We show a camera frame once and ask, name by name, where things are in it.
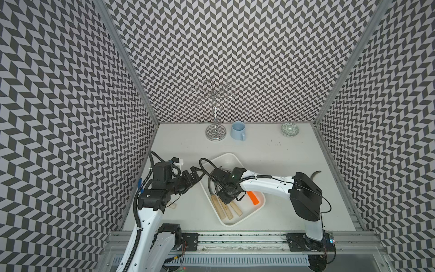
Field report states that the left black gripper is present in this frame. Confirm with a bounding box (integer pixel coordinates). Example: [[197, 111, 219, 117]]
[[166, 166, 206, 195]]

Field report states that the white rectangular storage tray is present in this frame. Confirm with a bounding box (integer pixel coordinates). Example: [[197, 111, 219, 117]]
[[200, 153, 266, 227]]

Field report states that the orange handle sickle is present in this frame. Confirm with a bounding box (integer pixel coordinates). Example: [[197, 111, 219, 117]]
[[247, 191, 259, 206]]

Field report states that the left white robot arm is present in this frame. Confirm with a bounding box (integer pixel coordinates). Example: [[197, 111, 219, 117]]
[[117, 160, 205, 272]]

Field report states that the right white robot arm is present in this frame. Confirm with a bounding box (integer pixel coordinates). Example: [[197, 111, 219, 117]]
[[208, 167, 325, 252]]

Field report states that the light blue mug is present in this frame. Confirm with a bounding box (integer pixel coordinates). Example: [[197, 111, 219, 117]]
[[231, 121, 246, 141]]

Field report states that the blue blade wooden sickle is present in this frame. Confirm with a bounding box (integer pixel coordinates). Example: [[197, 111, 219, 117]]
[[137, 178, 142, 191]]

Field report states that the green patterned small bowl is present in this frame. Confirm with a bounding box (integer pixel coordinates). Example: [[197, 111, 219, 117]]
[[280, 122, 300, 138]]

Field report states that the chrome mug tree stand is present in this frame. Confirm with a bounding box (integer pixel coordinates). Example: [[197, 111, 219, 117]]
[[191, 80, 233, 142]]

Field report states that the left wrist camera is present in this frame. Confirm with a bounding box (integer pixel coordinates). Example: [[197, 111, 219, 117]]
[[171, 157, 184, 167]]

